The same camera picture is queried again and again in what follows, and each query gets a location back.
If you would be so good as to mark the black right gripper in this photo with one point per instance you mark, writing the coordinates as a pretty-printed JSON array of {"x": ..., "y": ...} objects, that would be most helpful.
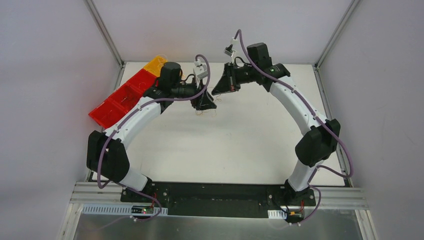
[{"x": 228, "y": 78}]

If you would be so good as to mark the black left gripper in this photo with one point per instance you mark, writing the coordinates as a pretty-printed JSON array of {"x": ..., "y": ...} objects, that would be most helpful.
[{"x": 199, "y": 96}]

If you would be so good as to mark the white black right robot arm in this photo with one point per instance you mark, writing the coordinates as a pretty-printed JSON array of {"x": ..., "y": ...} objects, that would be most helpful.
[{"x": 319, "y": 133}]

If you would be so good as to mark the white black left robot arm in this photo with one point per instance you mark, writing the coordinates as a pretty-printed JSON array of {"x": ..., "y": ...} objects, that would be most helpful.
[{"x": 107, "y": 150}]

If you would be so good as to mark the yellow plastic bin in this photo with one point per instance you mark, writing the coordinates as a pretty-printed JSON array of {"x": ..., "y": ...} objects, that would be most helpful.
[{"x": 155, "y": 65}]

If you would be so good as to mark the red plastic bin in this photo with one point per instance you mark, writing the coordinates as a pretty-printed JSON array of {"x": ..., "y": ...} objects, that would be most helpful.
[{"x": 122, "y": 100}]

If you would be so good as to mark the left controller board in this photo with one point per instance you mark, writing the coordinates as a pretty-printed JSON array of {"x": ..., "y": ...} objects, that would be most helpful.
[{"x": 142, "y": 210}]

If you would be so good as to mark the controller board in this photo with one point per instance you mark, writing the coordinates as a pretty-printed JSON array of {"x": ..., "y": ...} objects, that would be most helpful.
[
  {"x": 294, "y": 217},
  {"x": 142, "y": 210}
]

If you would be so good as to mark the right controller board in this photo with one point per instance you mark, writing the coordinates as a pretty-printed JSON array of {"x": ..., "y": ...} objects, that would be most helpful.
[{"x": 294, "y": 217}]

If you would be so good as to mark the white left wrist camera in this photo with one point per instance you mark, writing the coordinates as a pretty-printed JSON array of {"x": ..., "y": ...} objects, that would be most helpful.
[{"x": 200, "y": 71}]

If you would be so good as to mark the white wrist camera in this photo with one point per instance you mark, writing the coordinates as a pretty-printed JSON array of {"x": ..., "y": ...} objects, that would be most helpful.
[
  {"x": 200, "y": 71},
  {"x": 230, "y": 50}
]

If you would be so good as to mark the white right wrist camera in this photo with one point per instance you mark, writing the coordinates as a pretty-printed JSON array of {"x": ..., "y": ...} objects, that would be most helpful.
[{"x": 230, "y": 50}]

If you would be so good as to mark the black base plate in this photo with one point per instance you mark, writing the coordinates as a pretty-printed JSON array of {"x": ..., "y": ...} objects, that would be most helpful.
[{"x": 290, "y": 201}]

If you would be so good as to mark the aluminium frame rail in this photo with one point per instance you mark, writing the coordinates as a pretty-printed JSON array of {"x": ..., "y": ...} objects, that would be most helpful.
[{"x": 168, "y": 193}]

